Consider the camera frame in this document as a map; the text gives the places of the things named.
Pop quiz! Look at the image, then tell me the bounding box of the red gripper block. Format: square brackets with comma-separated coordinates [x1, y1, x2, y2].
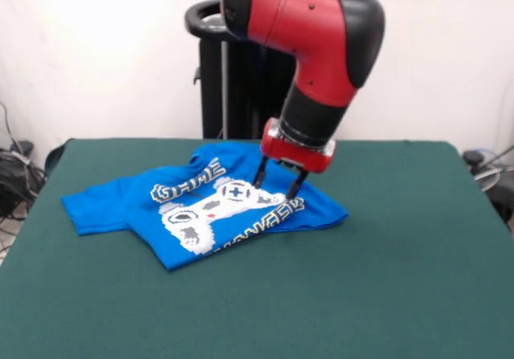
[252, 117, 338, 200]

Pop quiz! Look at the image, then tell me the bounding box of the blue printed t-shirt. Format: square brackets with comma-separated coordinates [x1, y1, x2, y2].
[60, 141, 349, 272]

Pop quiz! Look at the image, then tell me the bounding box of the dark green table cloth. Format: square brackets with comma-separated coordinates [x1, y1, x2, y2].
[0, 137, 514, 359]

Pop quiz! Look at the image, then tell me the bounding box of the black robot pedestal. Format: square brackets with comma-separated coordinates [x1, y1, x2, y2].
[185, 0, 298, 140]

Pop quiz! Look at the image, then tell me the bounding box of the black cable tangle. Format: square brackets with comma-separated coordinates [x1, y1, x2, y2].
[461, 145, 514, 226]
[0, 101, 47, 220]

